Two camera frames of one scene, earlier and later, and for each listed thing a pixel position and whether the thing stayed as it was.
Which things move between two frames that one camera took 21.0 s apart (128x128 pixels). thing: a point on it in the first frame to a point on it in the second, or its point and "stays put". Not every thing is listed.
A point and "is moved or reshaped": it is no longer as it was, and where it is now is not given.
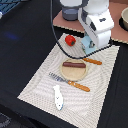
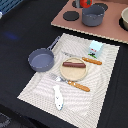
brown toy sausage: [74, 64] stays put
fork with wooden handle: [70, 82] stays put
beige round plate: [74, 73] stays put
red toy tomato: [70, 40] is moved or reshaped
